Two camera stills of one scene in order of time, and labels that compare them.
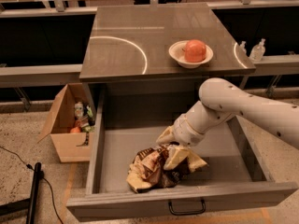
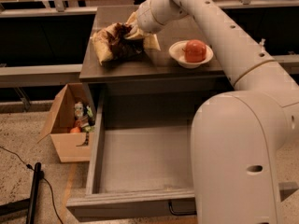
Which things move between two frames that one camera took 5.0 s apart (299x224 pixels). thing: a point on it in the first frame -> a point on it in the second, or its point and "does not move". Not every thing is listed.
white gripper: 186,132 -> 145,19
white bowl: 177,51 does not move
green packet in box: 89,111 does not move
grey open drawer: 235,180 does not move
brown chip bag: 148,171 -> 118,42
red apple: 195,50 does not move
